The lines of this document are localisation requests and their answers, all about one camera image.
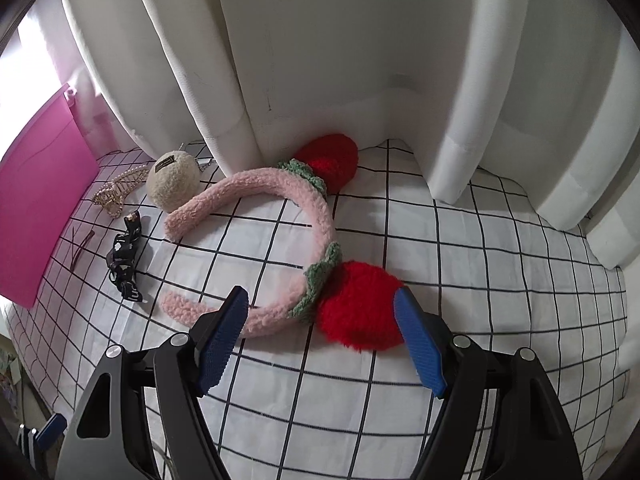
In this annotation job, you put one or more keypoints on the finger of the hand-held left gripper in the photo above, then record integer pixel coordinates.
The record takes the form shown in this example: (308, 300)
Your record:
(51, 427)

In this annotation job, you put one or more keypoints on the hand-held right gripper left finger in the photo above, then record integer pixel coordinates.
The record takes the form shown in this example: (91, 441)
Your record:
(220, 342)

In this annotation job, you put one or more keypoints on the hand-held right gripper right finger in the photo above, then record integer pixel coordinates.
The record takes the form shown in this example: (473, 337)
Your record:
(420, 345)

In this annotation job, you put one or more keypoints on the brown hairpin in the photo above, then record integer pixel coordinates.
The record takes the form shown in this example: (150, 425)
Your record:
(81, 249)

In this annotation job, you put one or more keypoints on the pink fluffy strawberry headband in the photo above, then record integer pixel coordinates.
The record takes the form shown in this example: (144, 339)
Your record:
(310, 200)

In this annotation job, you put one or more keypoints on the pink plastic basin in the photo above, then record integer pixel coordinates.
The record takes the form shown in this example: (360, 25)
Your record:
(40, 200)

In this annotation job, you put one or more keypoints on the black and white checkered cloth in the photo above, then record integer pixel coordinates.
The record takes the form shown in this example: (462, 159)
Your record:
(450, 260)

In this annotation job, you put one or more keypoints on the pale pink sheer curtain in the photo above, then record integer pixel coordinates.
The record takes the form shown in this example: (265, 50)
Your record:
(95, 110)

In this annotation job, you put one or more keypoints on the white curtain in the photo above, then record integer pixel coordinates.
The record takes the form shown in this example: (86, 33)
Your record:
(350, 35)

